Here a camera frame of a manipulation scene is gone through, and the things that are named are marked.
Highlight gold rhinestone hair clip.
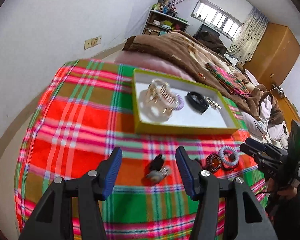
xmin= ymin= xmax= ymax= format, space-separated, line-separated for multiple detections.
xmin=204 ymin=96 xmax=222 ymax=109

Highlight wooden wardrobe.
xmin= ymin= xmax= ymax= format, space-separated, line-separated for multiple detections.
xmin=243 ymin=23 xmax=300 ymax=129

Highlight person's right hand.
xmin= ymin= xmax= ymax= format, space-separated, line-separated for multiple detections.
xmin=267 ymin=178 xmax=298 ymax=200

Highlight light blue spiral hair tie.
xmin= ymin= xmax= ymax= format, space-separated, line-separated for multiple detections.
xmin=218 ymin=145 xmax=240 ymax=168

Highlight wall socket plates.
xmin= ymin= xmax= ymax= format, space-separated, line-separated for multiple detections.
xmin=84 ymin=36 xmax=102 ymax=50

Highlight dark clothes pile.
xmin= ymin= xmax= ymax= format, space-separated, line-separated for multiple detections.
xmin=193 ymin=31 xmax=227 ymax=56

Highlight purple spiral hair tie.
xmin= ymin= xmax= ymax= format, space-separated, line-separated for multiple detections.
xmin=174 ymin=94 xmax=185 ymax=112

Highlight black smart wristband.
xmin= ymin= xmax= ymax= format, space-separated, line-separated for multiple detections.
xmin=186 ymin=91 xmax=209 ymax=114

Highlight folded plaid cloth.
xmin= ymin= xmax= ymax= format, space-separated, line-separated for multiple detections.
xmin=206 ymin=63 xmax=250 ymax=98

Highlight yellow-green shallow cardboard box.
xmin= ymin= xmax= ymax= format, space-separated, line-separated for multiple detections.
xmin=132 ymin=68 xmax=239 ymax=135

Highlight black hair tie grey bead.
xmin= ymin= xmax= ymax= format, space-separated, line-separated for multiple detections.
xmin=146 ymin=154 xmax=171 ymax=184

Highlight window with bars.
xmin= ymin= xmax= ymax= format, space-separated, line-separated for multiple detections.
xmin=191 ymin=0 xmax=243 ymax=40

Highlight small red hair clip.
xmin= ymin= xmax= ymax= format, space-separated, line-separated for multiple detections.
xmin=198 ymin=73 xmax=206 ymax=80

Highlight brown fleece blanket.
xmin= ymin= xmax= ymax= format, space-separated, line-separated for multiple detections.
xmin=123 ymin=31 xmax=284 ymax=125

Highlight pink bed sheet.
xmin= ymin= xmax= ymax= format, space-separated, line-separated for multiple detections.
xmin=114 ymin=50 xmax=194 ymax=82

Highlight spotted cream curtain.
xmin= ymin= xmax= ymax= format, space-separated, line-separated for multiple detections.
xmin=226 ymin=7 xmax=269 ymax=65

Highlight clear pearly hair claw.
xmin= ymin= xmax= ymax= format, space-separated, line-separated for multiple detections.
xmin=138 ymin=79 xmax=184 ymax=122

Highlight dark wooden shelf unit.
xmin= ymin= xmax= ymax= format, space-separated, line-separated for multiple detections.
xmin=142 ymin=10 xmax=189 ymax=36

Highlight white floral quilt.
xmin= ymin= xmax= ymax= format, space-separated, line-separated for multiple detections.
xmin=240 ymin=96 xmax=289 ymax=150

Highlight dark red bead bracelet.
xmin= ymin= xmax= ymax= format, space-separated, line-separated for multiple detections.
xmin=205 ymin=152 xmax=223 ymax=174

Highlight red green plaid cloth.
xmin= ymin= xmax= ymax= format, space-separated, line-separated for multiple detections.
xmin=13 ymin=58 xmax=269 ymax=240

